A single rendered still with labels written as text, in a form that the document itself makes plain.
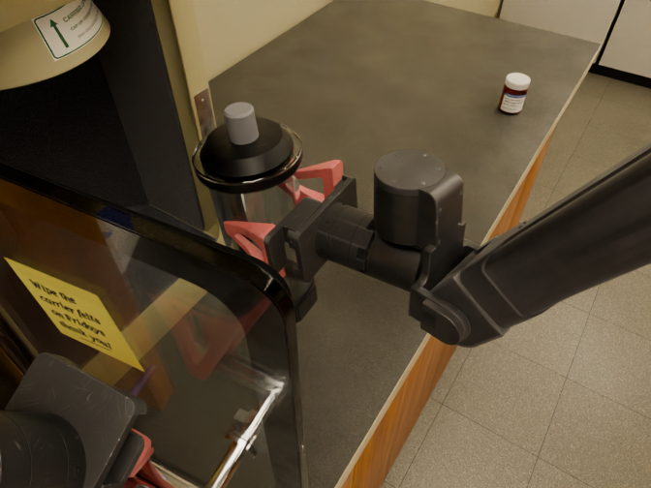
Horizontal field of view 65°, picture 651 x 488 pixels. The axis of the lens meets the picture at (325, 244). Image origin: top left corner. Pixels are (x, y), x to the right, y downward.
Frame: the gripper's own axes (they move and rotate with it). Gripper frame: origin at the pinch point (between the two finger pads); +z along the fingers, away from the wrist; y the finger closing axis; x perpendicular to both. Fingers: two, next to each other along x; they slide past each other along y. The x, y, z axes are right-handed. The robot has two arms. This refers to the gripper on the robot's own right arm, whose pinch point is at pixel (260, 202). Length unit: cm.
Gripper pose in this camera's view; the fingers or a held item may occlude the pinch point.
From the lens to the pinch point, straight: 55.7
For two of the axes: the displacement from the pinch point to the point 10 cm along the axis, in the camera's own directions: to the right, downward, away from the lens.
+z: -8.4, -3.2, 4.4
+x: 0.9, 7.2, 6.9
